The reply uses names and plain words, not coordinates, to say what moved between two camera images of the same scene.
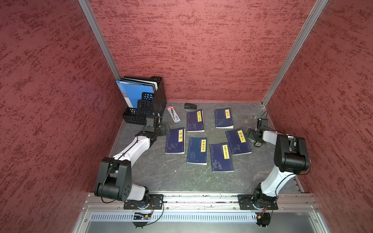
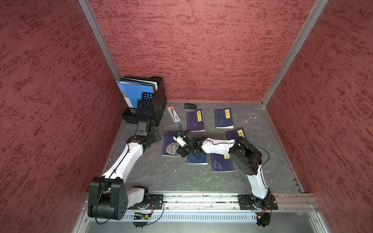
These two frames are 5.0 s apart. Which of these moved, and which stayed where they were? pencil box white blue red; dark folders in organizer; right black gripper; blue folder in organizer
Moved: right black gripper
Stayed: blue folder in organizer; dark folders in organizer; pencil box white blue red
